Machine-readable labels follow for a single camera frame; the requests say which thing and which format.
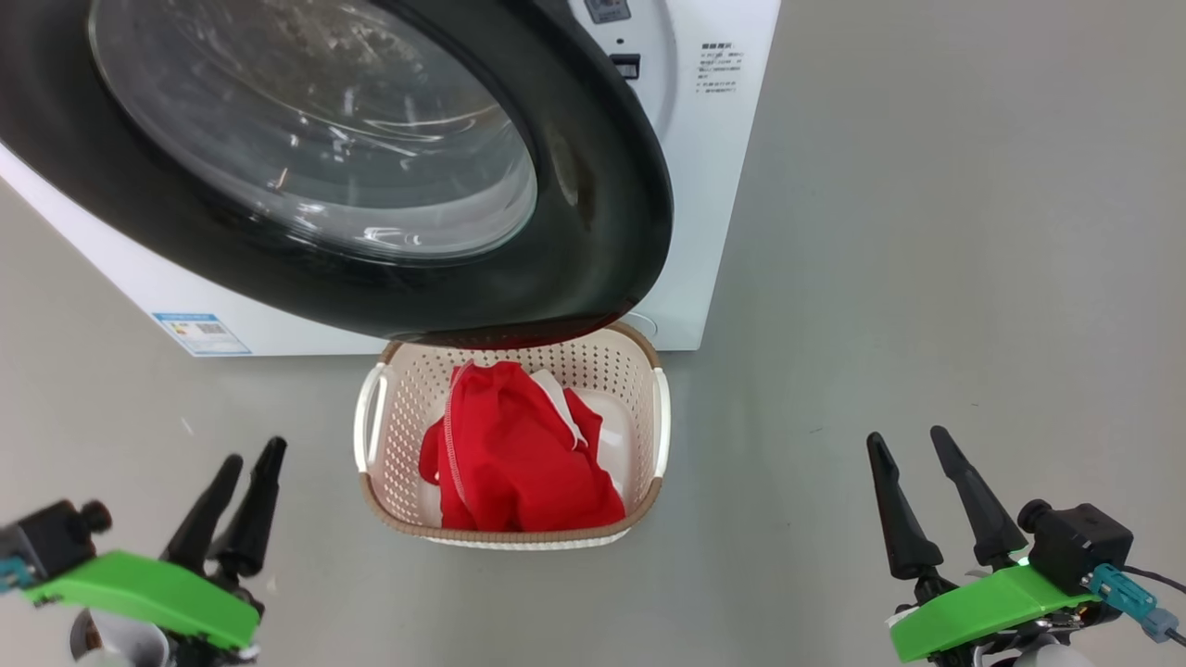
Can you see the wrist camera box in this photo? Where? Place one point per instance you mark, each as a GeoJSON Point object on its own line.
{"type": "Point", "coordinates": [1079, 547]}
{"type": "Point", "coordinates": [51, 542]}

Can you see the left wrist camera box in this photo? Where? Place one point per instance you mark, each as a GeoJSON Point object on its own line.
{"type": "Point", "coordinates": [51, 542]}

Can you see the white washing machine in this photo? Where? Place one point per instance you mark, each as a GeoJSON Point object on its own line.
{"type": "Point", "coordinates": [723, 185]}

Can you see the cream perforated laundry basket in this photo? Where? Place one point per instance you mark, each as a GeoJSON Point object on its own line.
{"type": "Point", "coordinates": [408, 398]}

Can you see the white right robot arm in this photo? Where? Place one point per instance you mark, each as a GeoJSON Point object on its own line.
{"type": "Point", "coordinates": [1052, 658]}

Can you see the dark grey round washer door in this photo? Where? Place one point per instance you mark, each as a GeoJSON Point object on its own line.
{"type": "Point", "coordinates": [574, 213]}

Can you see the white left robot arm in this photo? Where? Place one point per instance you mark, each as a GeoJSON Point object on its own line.
{"type": "Point", "coordinates": [120, 644]}

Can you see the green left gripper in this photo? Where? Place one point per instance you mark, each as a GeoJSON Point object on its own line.
{"type": "Point", "coordinates": [148, 593]}

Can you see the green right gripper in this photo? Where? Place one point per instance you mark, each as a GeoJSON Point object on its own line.
{"type": "Point", "coordinates": [982, 611]}

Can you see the blue energy label sticker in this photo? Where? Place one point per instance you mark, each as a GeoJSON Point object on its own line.
{"type": "Point", "coordinates": [202, 333]}

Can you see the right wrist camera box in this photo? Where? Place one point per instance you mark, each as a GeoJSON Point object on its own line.
{"type": "Point", "coordinates": [1079, 547]}

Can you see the red garment with white trim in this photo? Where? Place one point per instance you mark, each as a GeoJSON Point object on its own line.
{"type": "Point", "coordinates": [519, 463]}

